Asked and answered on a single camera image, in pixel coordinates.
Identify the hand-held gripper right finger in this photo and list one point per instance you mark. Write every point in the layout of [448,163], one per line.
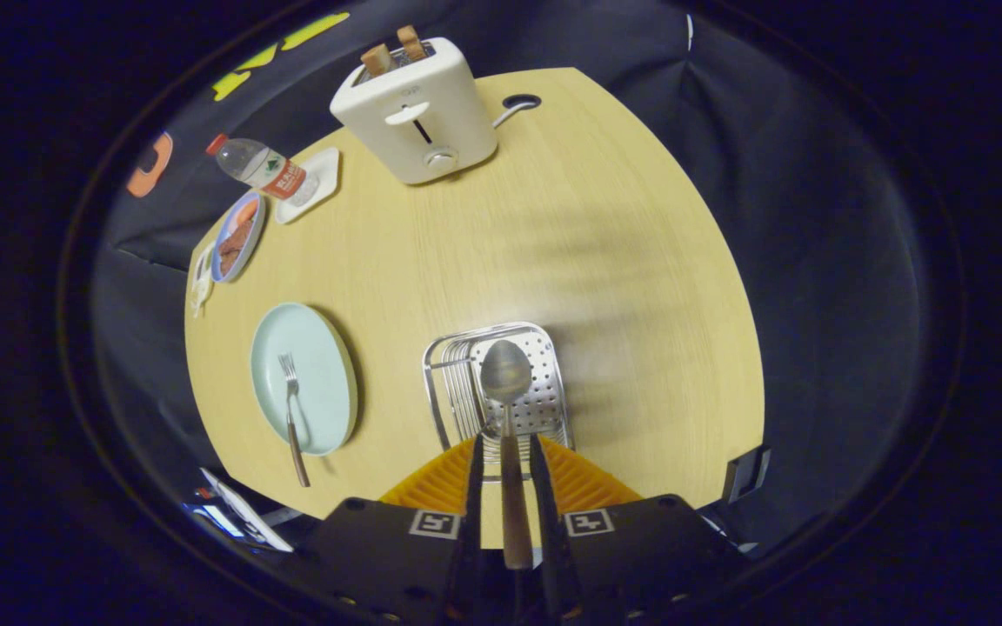
[544,522]

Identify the white toaster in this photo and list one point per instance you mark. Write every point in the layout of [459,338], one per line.
[431,96]

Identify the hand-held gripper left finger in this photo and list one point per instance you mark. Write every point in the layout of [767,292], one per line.
[473,522]

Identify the clear red-capped water bottle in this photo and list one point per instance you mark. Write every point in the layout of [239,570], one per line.
[249,161]

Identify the black backdrop cloth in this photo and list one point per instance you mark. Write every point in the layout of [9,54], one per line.
[814,261]

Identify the white square tray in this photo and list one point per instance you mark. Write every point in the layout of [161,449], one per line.
[324,169]

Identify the white compartment sauce dish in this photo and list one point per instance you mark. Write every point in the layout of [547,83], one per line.
[201,280]

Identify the blue glowing screen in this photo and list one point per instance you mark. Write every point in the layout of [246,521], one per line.
[214,519]

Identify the white booklet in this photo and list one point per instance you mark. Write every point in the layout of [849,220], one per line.
[244,513]

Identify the brown food slices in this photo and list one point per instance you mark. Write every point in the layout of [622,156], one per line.
[234,242]

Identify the mint green plate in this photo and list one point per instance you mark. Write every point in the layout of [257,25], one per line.
[323,348]

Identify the black rectangular frame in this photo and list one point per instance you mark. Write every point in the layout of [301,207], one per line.
[744,474]

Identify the blue patterned plate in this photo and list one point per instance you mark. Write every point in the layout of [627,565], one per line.
[251,248]

